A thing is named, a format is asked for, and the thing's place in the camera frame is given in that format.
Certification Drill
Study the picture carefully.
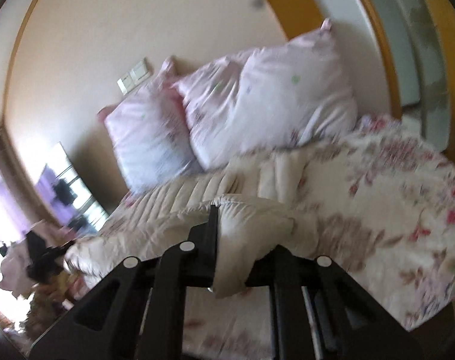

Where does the floral bed sheet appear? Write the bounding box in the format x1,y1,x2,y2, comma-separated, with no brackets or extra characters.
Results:
65,114,455,360

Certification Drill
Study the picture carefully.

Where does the beige quilted down jacket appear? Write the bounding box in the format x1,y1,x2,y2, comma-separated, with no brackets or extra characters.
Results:
64,150,319,297

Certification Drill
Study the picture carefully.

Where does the black framed mirror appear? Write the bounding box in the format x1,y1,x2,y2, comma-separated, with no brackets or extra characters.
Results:
34,142,108,236

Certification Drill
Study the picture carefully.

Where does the wooden headboard frame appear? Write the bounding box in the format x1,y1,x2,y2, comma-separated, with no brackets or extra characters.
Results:
261,0,455,163

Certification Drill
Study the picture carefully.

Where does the floral pink pillow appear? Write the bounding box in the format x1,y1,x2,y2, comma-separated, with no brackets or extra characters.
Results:
173,19,358,170
97,57,203,194

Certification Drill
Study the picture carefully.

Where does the left floral pink pillow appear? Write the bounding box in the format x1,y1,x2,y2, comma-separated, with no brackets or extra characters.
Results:
97,57,203,194

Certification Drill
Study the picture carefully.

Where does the white wall switch plate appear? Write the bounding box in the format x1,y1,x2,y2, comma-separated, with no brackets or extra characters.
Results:
117,58,153,95

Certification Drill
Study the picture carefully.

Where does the right floral pink pillow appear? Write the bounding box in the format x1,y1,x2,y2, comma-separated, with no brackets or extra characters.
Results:
173,19,358,170

